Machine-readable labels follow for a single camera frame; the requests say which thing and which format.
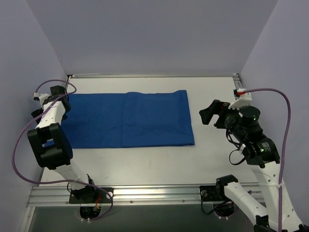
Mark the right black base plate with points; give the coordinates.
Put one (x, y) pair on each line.
(210, 193)

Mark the front aluminium rail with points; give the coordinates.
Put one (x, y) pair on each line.
(57, 196)

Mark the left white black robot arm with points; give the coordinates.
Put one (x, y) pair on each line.
(51, 147)

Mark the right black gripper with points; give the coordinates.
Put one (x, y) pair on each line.
(219, 115)

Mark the back aluminium rail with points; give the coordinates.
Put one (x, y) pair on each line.
(152, 75)

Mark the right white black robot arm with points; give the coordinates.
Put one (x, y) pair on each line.
(261, 154)

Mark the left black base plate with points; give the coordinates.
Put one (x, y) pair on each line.
(91, 195)

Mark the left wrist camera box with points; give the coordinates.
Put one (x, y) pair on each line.
(58, 90)

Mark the blue surgical drape cloth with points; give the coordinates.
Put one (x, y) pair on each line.
(126, 120)

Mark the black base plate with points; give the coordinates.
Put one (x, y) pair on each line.
(91, 195)
(210, 193)

